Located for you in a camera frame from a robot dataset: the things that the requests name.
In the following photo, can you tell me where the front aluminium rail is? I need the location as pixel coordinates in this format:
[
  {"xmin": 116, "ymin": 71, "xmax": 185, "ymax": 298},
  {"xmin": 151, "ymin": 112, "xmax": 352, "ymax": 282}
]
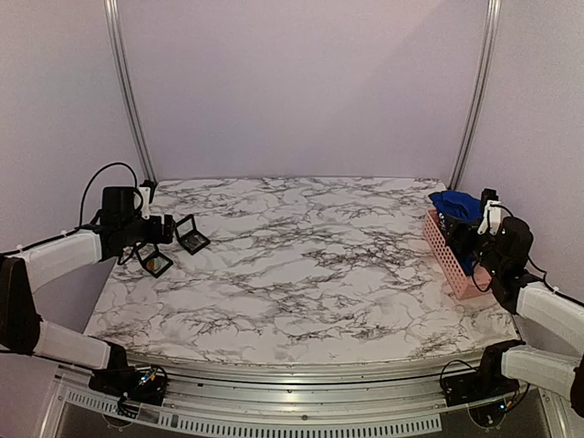
[{"xmin": 38, "ymin": 355, "xmax": 577, "ymax": 437}]

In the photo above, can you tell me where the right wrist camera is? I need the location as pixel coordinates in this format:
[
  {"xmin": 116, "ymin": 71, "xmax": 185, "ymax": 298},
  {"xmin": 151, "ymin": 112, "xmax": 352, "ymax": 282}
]
[{"xmin": 477, "ymin": 188, "xmax": 502, "ymax": 236}]

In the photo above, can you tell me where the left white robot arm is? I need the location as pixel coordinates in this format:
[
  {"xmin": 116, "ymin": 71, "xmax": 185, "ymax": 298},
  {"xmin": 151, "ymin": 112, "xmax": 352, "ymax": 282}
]
[{"xmin": 1, "ymin": 186, "xmax": 175, "ymax": 396}]

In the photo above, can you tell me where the pink perforated plastic basket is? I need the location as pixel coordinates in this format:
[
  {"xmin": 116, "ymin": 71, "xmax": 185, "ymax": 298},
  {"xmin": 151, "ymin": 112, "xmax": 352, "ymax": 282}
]
[{"xmin": 422, "ymin": 209, "xmax": 491, "ymax": 300}]

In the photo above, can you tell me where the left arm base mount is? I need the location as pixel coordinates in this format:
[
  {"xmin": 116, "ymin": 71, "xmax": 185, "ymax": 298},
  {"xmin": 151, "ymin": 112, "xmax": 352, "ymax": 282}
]
[{"xmin": 89, "ymin": 365, "xmax": 169, "ymax": 406}]

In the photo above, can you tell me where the right aluminium frame post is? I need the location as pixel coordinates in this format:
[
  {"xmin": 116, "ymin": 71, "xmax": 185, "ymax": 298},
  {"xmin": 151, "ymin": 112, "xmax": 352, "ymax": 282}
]
[{"xmin": 448, "ymin": 0, "xmax": 502, "ymax": 190}]

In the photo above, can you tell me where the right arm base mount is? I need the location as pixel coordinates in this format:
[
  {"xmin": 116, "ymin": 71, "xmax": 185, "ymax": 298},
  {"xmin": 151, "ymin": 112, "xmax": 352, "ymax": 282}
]
[{"xmin": 439, "ymin": 360, "xmax": 530, "ymax": 412}]

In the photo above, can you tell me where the blue panda t-shirt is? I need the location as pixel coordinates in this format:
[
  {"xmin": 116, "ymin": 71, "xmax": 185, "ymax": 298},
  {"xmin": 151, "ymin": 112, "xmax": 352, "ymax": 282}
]
[{"xmin": 429, "ymin": 190, "xmax": 483, "ymax": 276}]

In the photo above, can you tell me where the aluminium frame post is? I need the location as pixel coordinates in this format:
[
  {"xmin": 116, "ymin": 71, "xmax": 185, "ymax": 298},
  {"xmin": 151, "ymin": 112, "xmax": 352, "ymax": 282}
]
[
  {"xmin": 103, "ymin": 0, "xmax": 158, "ymax": 183},
  {"xmin": 448, "ymin": 0, "xmax": 502, "ymax": 190}
]

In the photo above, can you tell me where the black display box with brooch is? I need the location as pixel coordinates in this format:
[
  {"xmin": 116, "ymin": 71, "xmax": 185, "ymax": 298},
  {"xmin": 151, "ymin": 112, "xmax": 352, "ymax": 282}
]
[{"xmin": 136, "ymin": 243, "xmax": 173, "ymax": 278}]

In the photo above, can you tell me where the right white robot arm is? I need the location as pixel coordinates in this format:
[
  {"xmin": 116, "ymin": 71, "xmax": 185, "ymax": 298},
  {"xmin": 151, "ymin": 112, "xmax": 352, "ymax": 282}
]
[{"xmin": 440, "ymin": 209, "xmax": 583, "ymax": 415}]

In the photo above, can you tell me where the left aluminium frame post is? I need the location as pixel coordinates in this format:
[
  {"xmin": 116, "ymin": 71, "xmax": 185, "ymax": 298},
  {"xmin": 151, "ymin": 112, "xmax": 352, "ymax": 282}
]
[{"xmin": 103, "ymin": 0, "xmax": 158, "ymax": 183}]

